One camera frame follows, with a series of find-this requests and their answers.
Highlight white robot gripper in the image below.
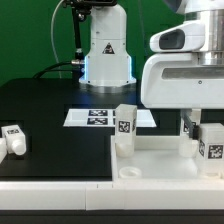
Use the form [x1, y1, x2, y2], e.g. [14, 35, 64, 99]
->
[141, 53, 224, 140]

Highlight white front barrier wall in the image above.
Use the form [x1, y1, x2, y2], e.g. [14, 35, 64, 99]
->
[0, 180, 224, 210]

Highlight white thin cable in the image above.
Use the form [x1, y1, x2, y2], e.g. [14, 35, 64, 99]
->
[50, 0, 65, 79]

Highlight white left barrier piece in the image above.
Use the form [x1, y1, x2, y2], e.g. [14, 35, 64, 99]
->
[0, 138, 7, 164]

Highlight white marker sheet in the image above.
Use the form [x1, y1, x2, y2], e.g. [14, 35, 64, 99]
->
[63, 109, 156, 127]

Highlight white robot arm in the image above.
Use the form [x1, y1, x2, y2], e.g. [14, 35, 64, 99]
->
[80, 0, 224, 139]

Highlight black camera stand pole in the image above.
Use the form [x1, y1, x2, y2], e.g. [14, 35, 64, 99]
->
[62, 0, 117, 81]

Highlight black cable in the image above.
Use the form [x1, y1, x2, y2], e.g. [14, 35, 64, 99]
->
[32, 61, 83, 80]

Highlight white square tabletop tray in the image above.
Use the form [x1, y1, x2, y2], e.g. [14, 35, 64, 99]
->
[111, 136, 224, 181]

